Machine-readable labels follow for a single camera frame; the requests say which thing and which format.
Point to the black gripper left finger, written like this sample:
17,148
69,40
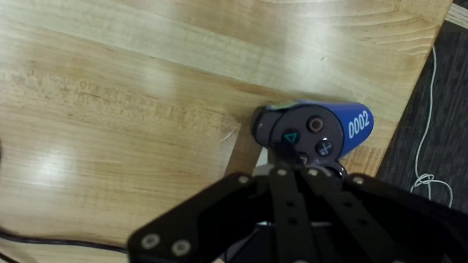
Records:
205,226

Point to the blue black gamepad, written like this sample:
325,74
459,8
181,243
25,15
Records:
317,132

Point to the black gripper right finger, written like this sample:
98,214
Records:
383,224

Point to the wooden table with black legs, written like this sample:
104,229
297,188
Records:
113,112

